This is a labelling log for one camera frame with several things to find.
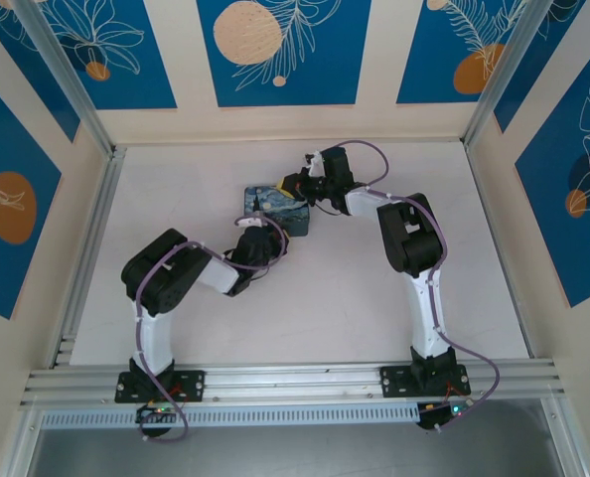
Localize starry night tin box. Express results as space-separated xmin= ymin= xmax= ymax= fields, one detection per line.
xmin=238 ymin=184 xmax=312 ymax=239

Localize blue poster peach circle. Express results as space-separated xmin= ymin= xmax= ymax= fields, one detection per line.
xmin=197 ymin=0 xmax=374 ymax=108

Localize blue poster fern orange circle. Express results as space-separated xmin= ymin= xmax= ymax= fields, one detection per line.
xmin=396 ymin=0 xmax=539 ymax=105

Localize blue poster small orange dot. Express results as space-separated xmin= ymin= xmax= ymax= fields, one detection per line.
xmin=31 ymin=0 xmax=178 ymax=111

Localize grey metal panel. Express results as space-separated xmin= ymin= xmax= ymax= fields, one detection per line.
xmin=26 ymin=400 xmax=574 ymax=477

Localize blue poster dark circle leaves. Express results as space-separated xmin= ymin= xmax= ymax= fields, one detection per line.
xmin=516 ymin=49 xmax=590 ymax=309

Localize blue poster orange circle flower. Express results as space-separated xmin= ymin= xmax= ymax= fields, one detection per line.
xmin=0 ymin=69 xmax=64 ymax=320

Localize blue poster white leaf lines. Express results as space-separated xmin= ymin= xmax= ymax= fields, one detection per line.
xmin=493 ymin=0 xmax=590 ymax=134
xmin=0 ymin=0 xmax=81 ymax=144

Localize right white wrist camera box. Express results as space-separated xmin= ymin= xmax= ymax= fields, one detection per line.
xmin=302 ymin=150 xmax=327 ymax=178

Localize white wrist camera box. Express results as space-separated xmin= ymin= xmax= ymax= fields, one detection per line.
xmin=302 ymin=150 xmax=327 ymax=178
xmin=234 ymin=212 xmax=267 ymax=230

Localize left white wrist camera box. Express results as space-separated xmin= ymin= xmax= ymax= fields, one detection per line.
xmin=234 ymin=212 xmax=267 ymax=230

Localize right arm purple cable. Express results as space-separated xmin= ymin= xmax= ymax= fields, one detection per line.
xmin=319 ymin=140 xmax=503 ymax=433

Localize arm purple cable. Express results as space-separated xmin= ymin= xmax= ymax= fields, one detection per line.
xmin=133 ymin=217 xmax=290 ymax=443
xmin=319 ymin=140 xmax=503 ymax=433

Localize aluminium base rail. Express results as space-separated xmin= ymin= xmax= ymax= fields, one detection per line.
xmin=21 ymin=360 xmax=569 ymax=406

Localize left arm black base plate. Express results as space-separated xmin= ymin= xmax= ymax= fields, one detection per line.
xmin=114 ymin=370 xmax=207 ymax=403

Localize aluminium table side rail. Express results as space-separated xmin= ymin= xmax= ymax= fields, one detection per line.
xmin=465 ymin=143 xmax=534 ymax=360
xmin=51 ymin=147 xmax=127 ymax=369

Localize white slotted cable duct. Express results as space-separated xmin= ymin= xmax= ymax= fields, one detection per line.
xmin=41 ymin=402 xmax=423 ymax=428

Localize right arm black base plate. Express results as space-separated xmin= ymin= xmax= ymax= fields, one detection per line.
xmin=378 ymin=365 xmax=473 ymax=398

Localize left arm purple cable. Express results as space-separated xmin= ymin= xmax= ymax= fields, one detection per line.
xmin=133 ymin=217 xmax=290 ymax=443

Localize aluminium frame post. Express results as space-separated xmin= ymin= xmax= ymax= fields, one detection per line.
xmin=14 ymin=0 xmax=116 ymax=156
xmin=462 ymin=0 xmax=557 ymax=146

